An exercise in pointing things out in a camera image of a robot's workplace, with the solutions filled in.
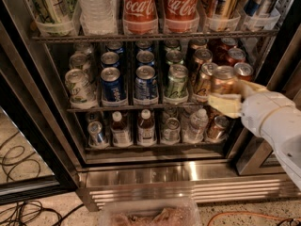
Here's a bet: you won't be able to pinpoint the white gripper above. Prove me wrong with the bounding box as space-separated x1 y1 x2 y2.
208 79 295 137

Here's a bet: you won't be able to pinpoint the orange soda can front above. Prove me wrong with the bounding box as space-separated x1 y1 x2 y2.
211 66 238 94

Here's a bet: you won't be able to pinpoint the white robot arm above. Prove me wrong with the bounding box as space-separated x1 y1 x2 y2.
208 80 301 189

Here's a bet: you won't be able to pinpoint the red soda can front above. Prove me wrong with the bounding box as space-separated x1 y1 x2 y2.
234 62 253 81

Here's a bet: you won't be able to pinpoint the orange can second row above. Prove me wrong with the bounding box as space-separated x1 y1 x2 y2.
193 62 217 96

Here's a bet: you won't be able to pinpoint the orange can bottom shelf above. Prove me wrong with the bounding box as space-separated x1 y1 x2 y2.
207 116 229 140

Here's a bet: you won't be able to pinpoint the red can second row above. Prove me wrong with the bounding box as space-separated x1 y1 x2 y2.
226 48 246 66

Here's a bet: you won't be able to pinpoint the green soda can front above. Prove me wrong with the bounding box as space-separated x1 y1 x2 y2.
165 64 188 99

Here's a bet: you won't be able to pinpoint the silver can bottom shelf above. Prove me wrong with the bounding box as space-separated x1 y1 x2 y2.
161 118 181 144

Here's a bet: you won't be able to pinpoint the blue patterned can front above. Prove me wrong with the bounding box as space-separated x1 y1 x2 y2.
135 65 158 100

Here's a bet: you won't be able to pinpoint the blue pepsi can front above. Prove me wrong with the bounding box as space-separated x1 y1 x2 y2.
101 67 126 102

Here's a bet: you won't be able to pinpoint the stainless steel fridge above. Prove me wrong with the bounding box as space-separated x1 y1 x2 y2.
0 0 298 211

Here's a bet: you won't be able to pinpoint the blue can bottom shelf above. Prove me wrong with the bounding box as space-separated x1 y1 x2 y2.
87 121 107 147

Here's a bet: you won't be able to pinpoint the white green can front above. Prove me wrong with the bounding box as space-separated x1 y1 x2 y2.
65 69 95 104

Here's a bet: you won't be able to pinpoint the green drink can top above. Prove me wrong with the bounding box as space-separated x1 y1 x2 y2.
32 0 71 36

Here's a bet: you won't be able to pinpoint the small water bottle bottom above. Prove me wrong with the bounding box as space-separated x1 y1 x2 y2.
183 108 209 143

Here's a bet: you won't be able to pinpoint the right tea bottle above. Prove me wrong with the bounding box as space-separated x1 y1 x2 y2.
137 109 155 146

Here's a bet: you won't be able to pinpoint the tea bottle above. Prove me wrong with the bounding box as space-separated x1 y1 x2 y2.
111 111 132 147
137 109 155 146

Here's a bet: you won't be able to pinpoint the right coca-cola bottle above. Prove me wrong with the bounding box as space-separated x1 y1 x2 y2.
163 0 198 33

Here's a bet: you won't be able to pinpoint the coca-cola bottle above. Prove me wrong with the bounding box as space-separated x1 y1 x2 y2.
163 0 198 33
123 0 155 34

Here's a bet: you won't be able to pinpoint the left tea bottle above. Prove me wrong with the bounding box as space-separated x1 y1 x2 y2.
111 111 132 147

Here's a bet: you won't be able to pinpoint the left coca-cola bottle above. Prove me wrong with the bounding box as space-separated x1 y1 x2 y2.
123 0 155 34

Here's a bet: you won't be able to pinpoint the clear plastic bin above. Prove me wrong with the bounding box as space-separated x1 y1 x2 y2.
99 198 200 226

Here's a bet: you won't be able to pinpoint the clear water bottle top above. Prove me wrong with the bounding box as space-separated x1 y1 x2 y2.
79 0 116 35

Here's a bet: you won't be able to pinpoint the orange cable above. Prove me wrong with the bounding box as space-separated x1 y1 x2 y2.
206 211 301 226

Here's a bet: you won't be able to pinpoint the black cables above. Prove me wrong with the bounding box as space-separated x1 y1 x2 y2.
0 200 85 226

